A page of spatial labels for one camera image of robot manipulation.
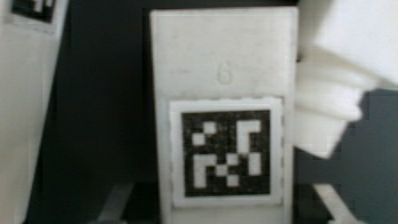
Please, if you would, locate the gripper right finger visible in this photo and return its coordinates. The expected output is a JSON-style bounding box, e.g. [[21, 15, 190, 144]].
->
[[312, 184, 367, 224]]

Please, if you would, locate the white table leg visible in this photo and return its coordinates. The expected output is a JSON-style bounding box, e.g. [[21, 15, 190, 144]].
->
[[294, 0, 398, 158], [149, 7, 298, 224]]

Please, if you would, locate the white square table top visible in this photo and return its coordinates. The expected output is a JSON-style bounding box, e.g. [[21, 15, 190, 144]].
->
[[0, 0, 69, 224]]

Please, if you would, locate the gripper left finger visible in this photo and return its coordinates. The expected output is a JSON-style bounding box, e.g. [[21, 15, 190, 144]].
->
[[94, 183, 134, 224]]

